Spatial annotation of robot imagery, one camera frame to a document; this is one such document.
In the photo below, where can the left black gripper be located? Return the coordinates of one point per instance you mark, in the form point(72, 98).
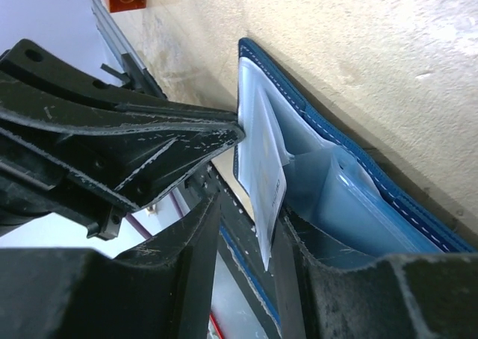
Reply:
point(75, 146)

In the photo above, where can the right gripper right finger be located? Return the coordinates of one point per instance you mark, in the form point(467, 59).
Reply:
point(326, 290)

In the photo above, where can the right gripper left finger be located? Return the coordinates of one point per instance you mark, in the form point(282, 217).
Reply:
point(161, 288)

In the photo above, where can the navy blue card holder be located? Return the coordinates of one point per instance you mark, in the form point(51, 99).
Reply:
point(332, 183)

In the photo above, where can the white card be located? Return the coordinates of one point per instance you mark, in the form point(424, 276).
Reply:
point(265, 155)

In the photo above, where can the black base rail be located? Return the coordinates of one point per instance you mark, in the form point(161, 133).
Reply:
point(238, 246)

